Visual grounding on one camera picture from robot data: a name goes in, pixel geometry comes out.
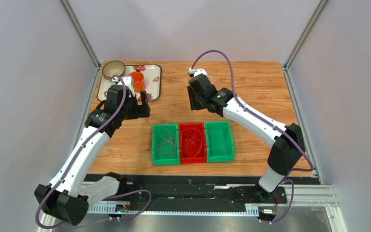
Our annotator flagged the left green plastic bin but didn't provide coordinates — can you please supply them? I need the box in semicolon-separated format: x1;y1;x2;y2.
151;124;180;166

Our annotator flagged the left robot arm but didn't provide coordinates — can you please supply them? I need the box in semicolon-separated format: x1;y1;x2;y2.
34;85;150;229

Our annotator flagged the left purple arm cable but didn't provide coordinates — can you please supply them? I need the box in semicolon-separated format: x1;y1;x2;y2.
35;74;152;230

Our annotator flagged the orange glass cup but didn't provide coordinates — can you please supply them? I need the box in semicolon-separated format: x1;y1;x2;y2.
129;70;146;93

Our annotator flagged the red plastic bin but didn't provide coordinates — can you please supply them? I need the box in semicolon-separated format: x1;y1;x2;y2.
178;123;207;164

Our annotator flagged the right green plastic bin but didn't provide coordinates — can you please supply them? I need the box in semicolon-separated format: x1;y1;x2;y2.
204;121;235;163

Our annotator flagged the ceramic bowl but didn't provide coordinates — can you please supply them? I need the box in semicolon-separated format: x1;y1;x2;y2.
102;60;126;81

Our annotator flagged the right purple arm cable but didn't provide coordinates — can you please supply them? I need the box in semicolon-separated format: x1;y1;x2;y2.
190;50;315;225

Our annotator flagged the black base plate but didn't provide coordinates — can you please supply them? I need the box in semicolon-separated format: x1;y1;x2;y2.
96;180;287;206

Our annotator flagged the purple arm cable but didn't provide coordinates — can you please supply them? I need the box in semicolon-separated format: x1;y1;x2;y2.
35;74;152;230
190;50;315;225

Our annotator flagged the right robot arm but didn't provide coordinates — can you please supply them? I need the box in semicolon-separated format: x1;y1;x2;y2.
187;74;305;202

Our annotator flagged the orange cable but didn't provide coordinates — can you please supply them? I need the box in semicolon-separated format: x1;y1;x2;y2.
181;128;205;158

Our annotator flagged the aluminium frame rail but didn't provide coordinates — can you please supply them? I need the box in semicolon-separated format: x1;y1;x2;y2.
37;180;348;232

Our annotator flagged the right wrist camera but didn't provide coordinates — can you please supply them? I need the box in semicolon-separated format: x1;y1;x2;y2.
188;67;208;78

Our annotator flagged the green plastic bin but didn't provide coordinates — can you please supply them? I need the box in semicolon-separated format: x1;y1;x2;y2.
204;121;235;163
151;124;180;166

